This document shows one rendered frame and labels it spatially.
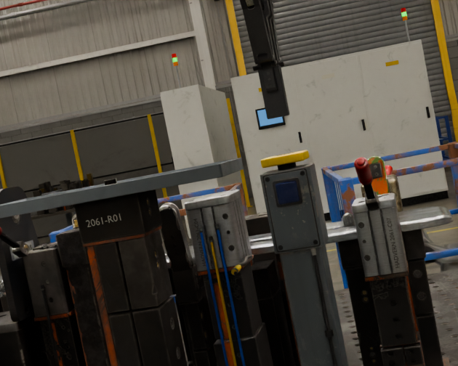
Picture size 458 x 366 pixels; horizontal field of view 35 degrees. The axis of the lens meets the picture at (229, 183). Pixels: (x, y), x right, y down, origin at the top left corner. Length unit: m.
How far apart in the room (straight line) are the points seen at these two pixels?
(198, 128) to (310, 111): 1.41
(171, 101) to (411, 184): 3.19
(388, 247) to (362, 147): 8.14
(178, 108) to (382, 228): 8.22
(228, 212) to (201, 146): 8.08
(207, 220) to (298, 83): 8.10
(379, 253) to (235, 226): 0.23
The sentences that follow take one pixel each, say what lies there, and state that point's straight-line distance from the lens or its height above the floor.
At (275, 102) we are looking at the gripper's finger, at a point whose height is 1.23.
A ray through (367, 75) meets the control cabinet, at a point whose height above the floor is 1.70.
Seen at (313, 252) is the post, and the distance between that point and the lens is 1.00.
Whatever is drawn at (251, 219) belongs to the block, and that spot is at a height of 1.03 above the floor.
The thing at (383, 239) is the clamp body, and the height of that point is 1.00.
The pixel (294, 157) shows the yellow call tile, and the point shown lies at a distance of 0.99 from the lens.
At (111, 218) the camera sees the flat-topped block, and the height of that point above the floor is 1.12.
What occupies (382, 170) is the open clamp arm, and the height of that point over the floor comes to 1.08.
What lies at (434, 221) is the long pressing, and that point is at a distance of 1.27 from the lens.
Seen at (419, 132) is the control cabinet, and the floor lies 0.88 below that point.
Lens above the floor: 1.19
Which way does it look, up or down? 3 degrees down
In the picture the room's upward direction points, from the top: 11 degrees counter-clockwise
